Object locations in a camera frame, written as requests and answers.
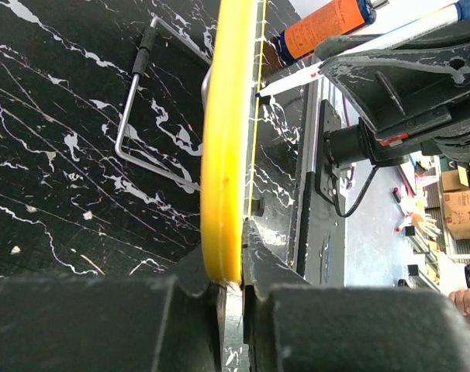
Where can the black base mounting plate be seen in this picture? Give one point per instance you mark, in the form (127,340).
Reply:
(320,247)

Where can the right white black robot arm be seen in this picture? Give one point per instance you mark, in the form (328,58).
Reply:
(343,143)

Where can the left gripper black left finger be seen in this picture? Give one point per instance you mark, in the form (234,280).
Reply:
(171,321)

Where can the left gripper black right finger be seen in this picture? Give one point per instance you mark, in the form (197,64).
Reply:
(291,325)

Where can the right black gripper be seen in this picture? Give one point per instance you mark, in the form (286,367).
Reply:
(425,81)

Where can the metal wire board stand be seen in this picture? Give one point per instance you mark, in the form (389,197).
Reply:
(161,125)

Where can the white board with orange frame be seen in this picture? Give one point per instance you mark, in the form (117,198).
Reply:
(225,138)

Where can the white marker pen blue cap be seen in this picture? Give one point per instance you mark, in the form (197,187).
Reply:
(435,20)

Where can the small blue orange bottle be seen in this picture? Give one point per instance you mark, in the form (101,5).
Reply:
(336,18)

